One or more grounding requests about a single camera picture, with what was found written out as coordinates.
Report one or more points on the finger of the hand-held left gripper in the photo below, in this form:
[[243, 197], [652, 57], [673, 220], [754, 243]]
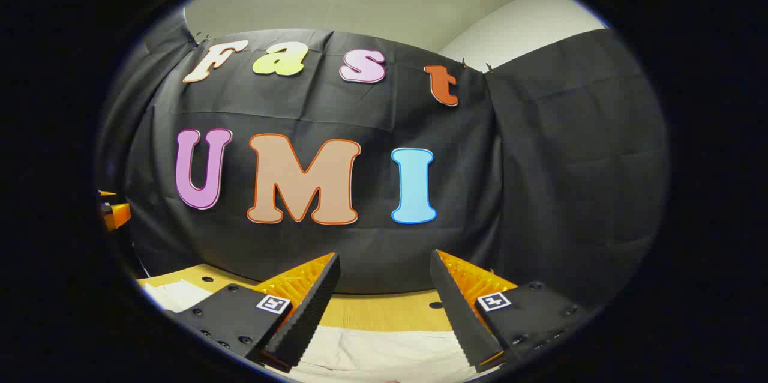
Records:
[[117, 215]]

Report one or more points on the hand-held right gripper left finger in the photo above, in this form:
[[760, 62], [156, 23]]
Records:
[[309, 311]]

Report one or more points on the black backdrop cloth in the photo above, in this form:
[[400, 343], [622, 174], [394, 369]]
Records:
[[300, 107]]

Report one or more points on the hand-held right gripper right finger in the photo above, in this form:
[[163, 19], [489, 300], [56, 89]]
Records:
[[459, 311]]

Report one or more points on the white jeans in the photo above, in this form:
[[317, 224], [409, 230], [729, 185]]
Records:
[[384, 353]]

